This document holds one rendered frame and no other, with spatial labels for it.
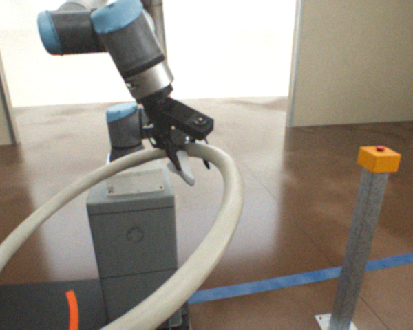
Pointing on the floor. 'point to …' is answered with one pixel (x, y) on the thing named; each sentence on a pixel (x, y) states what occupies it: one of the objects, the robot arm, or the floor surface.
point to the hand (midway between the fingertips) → (201, 172)
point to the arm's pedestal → (133, 246)
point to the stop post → (360, 235)
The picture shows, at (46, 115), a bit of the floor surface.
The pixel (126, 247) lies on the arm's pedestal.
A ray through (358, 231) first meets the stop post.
